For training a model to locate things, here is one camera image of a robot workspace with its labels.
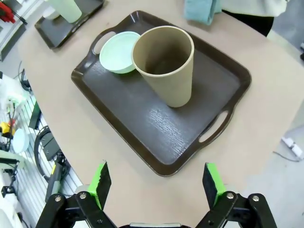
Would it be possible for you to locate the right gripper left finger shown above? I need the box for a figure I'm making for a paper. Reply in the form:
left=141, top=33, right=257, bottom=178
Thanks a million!
left=35, top=160, right=114, bottom=228

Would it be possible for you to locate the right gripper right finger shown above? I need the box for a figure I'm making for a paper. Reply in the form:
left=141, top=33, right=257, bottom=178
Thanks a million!
left=194, top=162, right=278, bottom=228

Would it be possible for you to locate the teal cloth mat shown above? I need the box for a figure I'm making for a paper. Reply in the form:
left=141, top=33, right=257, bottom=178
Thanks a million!
left=184, top=0, right=223, bottom=26

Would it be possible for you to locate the black power supply box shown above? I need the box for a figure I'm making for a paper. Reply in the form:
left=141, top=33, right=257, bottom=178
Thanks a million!
left=40, top=131, right=59, bottom=160

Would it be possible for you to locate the pale blue round bowl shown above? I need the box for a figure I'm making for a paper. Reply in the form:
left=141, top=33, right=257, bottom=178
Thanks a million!
left=12, top=129, right=30, bottom=152

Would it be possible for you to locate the white power strip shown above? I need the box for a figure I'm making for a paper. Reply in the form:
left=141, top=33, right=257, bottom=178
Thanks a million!
left=282, top=136, right=304, bottom=159

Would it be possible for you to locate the tan brown tall cup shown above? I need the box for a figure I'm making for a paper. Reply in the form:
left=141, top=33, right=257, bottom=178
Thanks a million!
left=131, top=26, right=195, bottom=108

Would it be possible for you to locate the yellow emergency stop box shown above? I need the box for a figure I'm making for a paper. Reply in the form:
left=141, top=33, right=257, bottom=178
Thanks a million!
left=0, top=121, right=16, bottom=137

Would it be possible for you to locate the mint green bowl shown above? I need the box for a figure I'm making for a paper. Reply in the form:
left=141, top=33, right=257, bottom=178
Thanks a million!
left=99, top=31, right=142, bottom=74

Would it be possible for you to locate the person in cream sweater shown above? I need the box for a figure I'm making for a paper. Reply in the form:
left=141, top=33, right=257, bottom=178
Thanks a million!
left=220, top=0, right=290, bottom=38

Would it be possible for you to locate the white bowl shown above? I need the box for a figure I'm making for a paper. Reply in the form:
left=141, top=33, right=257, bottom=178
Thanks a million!
left=42, top=9, right=61, bottom=20

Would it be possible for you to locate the light green tall cup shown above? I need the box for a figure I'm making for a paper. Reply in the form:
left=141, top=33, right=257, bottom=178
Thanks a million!
left=45, top=0, right=83, bottom=24

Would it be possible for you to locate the black cable loop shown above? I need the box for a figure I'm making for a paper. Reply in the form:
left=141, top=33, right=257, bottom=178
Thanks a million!
left=34, top=124, right=52, bottom=179

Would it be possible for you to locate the dark brown handled tray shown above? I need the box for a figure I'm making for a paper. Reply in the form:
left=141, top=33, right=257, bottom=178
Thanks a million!
left=70, top=10, right=252, bottom=178
left=34, top=0, right=105, bottom=50

